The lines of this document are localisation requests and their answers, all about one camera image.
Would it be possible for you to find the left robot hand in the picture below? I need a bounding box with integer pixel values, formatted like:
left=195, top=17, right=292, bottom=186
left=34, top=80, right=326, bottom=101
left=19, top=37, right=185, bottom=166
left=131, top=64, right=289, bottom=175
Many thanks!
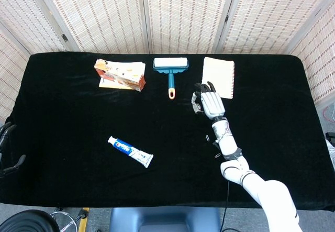
left=0, top=121, right=27, bottom=178

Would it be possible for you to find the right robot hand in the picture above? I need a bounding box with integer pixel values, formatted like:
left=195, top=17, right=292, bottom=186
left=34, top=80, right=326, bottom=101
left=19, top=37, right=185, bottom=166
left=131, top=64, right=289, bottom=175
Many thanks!
left=191, top=81, right=227, bottom=122

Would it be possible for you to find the blue white toothpaste tube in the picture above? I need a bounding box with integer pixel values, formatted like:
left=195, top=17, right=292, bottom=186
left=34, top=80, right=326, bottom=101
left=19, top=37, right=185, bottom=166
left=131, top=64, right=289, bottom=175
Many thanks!
left=107, top=135, right=154, bottom=168

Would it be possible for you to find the blue lint roller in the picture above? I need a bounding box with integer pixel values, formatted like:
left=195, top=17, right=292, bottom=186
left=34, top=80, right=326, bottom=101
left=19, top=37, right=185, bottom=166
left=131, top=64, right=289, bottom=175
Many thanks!
left=152, top=57, right=189, bottom=101

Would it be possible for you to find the black round stool seat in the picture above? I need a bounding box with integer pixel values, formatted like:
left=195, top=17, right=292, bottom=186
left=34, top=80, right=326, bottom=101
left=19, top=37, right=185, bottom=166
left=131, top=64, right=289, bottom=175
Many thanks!
left=0, top=209, right=60, bottom=232

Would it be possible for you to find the red cable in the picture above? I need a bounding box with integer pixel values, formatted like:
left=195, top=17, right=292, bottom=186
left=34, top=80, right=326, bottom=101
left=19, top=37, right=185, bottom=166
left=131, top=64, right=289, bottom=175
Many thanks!
left=322, top=105, right=335, bottom=124

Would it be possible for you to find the black velvet tablecloth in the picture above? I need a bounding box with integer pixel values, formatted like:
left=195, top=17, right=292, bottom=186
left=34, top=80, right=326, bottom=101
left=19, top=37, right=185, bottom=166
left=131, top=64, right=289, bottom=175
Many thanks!
left=0, top=52, right=335, bottom=212

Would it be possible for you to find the chrome stool base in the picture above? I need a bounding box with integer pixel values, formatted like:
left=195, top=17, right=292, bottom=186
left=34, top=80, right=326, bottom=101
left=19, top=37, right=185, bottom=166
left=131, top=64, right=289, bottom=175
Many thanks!
left=49, top=207, right=90, bottom=232

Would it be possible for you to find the black cable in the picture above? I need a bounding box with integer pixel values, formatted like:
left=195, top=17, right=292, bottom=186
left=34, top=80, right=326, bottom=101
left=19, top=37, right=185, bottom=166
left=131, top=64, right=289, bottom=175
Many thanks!
left=219, top=181, right=231, bottom=232

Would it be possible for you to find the woven folding screen panel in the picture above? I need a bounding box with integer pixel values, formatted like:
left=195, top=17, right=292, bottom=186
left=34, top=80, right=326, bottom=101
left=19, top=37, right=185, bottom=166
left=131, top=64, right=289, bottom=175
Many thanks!
left=32, top=0, right=150, bottom=54
left=141, top=0, right=238, bottom=54
left=287, top=3, right=335, bottom=105
left=0, top=0, right=79, bottom=55
left=217, top=0, right=335, bottom=55
left=0, top=27, right=30, bottom=123

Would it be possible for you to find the orange biscuit box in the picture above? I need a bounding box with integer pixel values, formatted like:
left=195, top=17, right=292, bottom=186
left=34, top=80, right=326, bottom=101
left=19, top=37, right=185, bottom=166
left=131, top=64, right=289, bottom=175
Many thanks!
left=94, top=59, right=147, bottom=92

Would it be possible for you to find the white spiral notebook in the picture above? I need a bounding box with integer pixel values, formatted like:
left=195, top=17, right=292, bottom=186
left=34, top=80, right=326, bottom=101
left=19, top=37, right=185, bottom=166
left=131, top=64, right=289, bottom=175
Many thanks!
left=200, top=57, right=236, bottom=100

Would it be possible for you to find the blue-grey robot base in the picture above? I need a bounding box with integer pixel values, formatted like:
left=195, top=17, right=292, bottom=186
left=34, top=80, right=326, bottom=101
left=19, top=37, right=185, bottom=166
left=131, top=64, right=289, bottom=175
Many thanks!
left=109, top=206, right=221, bottom=232

